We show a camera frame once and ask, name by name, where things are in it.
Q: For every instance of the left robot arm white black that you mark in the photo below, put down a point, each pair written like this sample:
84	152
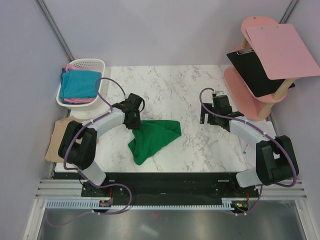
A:
79	142

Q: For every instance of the green t shirt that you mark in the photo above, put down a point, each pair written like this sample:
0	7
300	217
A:
152	137

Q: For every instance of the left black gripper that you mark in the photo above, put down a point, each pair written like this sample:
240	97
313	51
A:
137	125

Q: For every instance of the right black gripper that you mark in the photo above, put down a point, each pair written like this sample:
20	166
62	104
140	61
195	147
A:
209	119

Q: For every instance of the beige folded t shirt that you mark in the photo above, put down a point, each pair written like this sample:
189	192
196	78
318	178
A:
56	139

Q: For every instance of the white pen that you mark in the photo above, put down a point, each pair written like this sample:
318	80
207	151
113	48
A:
246	149

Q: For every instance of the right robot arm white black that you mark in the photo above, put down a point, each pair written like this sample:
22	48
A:
275	159

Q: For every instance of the dark blue folded t shirt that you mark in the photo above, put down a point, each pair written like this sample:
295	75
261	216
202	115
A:
63	70

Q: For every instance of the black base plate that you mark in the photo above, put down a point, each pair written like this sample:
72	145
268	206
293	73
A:
171	188

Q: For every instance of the pink clipboard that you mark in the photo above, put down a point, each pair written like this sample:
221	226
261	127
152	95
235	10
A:
282	52

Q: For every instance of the white slotted cable duct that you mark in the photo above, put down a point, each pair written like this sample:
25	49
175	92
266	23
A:
107	204

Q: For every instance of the white paper sheet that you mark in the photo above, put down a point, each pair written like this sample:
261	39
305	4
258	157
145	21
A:
250	156

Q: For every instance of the black clipboard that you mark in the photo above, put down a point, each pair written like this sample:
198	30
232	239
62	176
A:
250	68

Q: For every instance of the pink wooden side shelf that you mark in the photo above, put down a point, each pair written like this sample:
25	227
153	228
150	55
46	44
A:
254	108

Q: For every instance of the pink folded t shirt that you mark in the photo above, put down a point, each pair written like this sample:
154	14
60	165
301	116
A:
75	101

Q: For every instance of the teal folded t shirt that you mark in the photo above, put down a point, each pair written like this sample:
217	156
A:
79	84

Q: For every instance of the aluminium frame rail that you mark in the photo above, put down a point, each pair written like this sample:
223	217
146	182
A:
59	189

